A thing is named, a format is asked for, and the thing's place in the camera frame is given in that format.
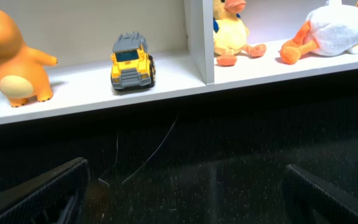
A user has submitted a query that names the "white plush duck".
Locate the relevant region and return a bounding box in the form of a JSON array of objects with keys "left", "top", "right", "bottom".
[{"left": 279, "top": 0, "right": 358, "bottom": 65}]

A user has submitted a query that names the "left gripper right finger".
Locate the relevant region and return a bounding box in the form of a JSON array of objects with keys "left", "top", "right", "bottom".
[{"left": 280, "top": 164, "right": 358, "bottom": 224}]

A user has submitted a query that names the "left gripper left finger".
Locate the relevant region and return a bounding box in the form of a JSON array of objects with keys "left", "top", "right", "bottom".
[{"left": 0, "top": 157, "right": 91, "bottom": 224}]

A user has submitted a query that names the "orange toy dinosaur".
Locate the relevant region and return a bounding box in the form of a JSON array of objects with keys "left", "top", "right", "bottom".
[{"left": 0, "top": 6, "right": 58, "bottom": 108}]

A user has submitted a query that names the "white shelf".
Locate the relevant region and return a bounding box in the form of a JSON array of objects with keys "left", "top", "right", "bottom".
[{"left": 0, "top": 0, "right": 358, "bottom": 129}]

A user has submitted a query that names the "yellow plush duck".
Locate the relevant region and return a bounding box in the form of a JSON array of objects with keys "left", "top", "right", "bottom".
[{"left": 212, "top": 0, "right": 267, "bottom": 67}]

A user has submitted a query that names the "grey and yellow toy truck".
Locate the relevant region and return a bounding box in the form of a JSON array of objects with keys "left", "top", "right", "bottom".
[{"left": 109, "top": 30, "right": 157, "bottom": 92}]

